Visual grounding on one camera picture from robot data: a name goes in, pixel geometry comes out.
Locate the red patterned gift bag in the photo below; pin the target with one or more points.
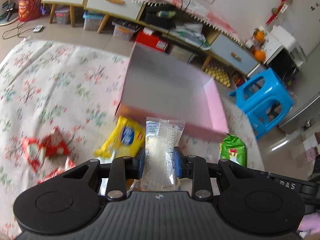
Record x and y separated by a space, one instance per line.
28 10

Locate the pink lace cloth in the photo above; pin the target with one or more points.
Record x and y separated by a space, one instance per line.
204 13

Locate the yellow egg tray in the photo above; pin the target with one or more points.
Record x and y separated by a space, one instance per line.
217 71

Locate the red white snack pack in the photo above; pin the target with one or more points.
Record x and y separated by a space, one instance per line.
67 166
37 150

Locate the black storage box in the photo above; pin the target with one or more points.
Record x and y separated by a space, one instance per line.
162 16

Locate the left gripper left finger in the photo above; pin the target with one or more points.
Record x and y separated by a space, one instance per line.
120 171

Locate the clear white rice cracker pack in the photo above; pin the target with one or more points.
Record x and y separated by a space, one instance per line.
159 173

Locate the blue plastic stool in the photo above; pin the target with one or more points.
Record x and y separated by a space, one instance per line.
259 94

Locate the red shoe box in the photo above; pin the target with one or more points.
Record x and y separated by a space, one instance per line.
150 39

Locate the pink cardboard box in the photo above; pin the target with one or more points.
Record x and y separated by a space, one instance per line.
160 86

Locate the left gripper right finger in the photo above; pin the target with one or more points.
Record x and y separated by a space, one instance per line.
196 169

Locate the floral tablecloth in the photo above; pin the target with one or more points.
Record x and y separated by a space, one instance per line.
47 84

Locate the green snack bag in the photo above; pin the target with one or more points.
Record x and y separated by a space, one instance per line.
233 148

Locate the wooden TV cabinet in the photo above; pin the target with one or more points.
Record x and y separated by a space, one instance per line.
186 22

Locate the yellow potato chip bag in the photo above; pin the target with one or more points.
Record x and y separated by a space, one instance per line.
125 140

